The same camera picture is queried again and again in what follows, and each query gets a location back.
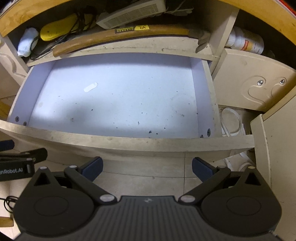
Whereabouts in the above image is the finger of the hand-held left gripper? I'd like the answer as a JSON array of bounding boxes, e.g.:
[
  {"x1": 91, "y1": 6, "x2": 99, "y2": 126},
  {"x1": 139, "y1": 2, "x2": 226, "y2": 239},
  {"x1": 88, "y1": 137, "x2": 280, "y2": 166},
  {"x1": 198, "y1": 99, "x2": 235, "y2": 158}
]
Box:
[
  {"x1": 0, "y1": 148, "x2": 48, "y2": 163},
  {"x1": 0, "y1": 139, "x2": 15, "y2": 153}
]

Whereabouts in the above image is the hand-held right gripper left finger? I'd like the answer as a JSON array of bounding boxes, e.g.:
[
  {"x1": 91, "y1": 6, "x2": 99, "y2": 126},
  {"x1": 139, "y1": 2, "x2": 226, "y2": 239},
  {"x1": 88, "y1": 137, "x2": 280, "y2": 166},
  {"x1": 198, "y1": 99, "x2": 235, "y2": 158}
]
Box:
[{"x1": 32, "y1": 156, "x2": 116, "y2": 206}]

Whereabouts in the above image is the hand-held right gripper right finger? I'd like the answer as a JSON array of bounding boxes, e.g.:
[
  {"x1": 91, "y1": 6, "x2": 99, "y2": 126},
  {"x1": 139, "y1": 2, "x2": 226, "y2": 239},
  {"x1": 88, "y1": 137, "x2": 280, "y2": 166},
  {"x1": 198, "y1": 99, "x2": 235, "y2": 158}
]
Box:
[{"x1": 179, "y1": 157, "x2": 262, "y2": 206}]

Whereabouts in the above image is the cream plain drawer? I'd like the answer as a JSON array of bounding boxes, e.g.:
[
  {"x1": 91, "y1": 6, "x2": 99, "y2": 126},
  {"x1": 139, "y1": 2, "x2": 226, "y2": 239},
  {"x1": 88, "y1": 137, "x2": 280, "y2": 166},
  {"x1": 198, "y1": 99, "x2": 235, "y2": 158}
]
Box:
[{"x1": 0, "y1": 52, "x2": 255, "y2": 163}]

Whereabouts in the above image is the cream carved drawer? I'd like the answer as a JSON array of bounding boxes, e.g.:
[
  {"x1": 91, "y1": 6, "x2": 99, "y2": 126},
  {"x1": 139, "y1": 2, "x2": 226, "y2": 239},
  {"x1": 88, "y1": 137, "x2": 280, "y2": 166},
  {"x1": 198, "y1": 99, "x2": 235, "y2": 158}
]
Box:
[{"x1": 211, "y1": 47, "x2": 296, "y2": 114}]

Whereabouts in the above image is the wooden furniture leg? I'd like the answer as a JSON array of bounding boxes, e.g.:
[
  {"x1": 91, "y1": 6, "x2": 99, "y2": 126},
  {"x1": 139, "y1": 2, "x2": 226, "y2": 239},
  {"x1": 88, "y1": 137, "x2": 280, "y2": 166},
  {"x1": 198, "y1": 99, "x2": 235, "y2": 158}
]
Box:
[{"x1": 0, "y1": 97, "x2": 12, "y2": 121}]

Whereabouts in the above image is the cream cabinet door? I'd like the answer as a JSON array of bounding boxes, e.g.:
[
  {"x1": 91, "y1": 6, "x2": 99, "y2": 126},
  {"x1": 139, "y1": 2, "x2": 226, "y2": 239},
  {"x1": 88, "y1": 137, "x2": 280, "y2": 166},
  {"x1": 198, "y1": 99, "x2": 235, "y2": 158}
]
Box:
[{"x1": 250, "y1": 88, "x2": 296, "y2": 232}]

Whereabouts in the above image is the pale tape strip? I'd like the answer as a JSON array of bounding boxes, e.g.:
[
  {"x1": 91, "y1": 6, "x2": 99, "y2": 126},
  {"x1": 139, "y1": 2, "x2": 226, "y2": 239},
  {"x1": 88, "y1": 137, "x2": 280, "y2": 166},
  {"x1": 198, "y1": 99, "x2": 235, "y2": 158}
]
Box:
[{"x1": 83, "y1": 82, "x2": 98, "y2": 93}]

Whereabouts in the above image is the white sock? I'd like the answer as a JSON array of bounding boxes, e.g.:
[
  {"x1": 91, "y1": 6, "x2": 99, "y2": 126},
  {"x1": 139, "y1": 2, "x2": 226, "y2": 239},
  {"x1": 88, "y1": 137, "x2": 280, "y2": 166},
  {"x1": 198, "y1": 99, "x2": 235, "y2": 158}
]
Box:
[{"x1": 17, "y1": 27, "x2": 39, "y2": 57}]

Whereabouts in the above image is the yellow shoe insole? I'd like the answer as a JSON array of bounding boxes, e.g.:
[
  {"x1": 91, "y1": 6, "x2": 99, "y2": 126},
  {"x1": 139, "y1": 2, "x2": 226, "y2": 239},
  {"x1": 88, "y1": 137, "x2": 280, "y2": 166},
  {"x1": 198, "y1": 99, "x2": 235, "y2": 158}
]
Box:
[{"x1": 39, "y1": 12, "x2": 80, "y2": 42}]

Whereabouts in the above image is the cream cabinet with wood trim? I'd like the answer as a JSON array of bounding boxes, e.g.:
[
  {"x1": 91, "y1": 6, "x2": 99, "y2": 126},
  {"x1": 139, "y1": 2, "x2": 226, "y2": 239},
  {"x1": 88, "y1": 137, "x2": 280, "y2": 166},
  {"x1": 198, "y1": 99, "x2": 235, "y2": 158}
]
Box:
[{"x1": 0, "y1": 0, "x2": 296, "y2": 114}]

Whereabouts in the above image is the white pill bottle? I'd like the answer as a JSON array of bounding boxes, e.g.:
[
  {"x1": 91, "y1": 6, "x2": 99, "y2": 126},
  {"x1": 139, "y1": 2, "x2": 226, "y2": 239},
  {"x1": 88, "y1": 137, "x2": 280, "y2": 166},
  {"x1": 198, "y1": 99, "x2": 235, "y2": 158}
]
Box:
[{"x1": 225, "y1": 26, "x2": 265, "y2": 55}]

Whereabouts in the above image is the white vented router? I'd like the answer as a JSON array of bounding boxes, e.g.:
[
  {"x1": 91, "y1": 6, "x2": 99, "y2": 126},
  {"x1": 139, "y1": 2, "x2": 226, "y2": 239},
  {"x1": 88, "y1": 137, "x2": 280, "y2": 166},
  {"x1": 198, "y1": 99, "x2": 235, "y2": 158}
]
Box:
[{"x1": 96, "y1": 0, "x2": 167, "y2": 30}]

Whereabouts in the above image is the black thin cable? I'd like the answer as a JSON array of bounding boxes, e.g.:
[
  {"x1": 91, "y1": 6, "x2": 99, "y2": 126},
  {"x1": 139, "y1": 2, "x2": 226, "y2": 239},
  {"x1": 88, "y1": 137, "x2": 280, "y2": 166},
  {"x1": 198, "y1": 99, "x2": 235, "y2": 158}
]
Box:
[{"x1": 0, "y1": 195, "x2": 22, "y2": 213}]

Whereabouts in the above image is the white flat strap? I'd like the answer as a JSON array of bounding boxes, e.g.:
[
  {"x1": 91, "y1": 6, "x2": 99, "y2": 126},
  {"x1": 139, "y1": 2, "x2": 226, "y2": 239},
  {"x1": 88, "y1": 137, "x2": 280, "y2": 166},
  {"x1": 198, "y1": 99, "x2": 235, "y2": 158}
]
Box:
[{"x1": 219, "y1": 107, "x2": 255, "y2": 172}]

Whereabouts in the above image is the wooden handle hammer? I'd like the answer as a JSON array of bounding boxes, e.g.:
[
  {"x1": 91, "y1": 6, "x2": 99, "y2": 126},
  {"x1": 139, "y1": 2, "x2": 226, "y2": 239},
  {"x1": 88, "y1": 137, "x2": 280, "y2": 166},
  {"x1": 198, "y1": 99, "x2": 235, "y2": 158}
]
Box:
[{"x1": 53, "y1": 24, "x2": 211, "y2": 57}]

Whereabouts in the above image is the black tangled cable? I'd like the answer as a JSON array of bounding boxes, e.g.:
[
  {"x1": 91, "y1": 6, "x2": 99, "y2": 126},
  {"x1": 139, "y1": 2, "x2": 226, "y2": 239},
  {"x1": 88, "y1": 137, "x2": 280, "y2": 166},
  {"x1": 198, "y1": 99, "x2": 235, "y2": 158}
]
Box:
[{"x1": 30, "y1": 6, "x2": 98, "y2": 61}]

